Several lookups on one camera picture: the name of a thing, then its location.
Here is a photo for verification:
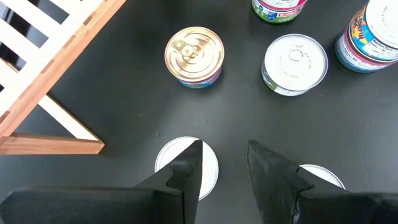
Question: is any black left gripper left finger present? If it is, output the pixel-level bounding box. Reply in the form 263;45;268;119
0;139;203;224

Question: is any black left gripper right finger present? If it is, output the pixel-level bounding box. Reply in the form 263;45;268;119
248;139;398;224

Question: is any wooden slatted shelf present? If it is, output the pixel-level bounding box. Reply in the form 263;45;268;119
0;0;127;156

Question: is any white-lidded flat can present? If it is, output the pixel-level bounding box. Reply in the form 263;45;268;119
261;33;329;97
298;164;346;190

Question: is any black table mat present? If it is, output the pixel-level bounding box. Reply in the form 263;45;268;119
0;0;398;224

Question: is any cream-lidded can with purple side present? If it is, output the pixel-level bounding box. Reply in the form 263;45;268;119
164;26;225;90

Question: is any silver-lidded can with pink side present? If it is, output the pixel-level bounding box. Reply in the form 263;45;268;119
251;0;308;24

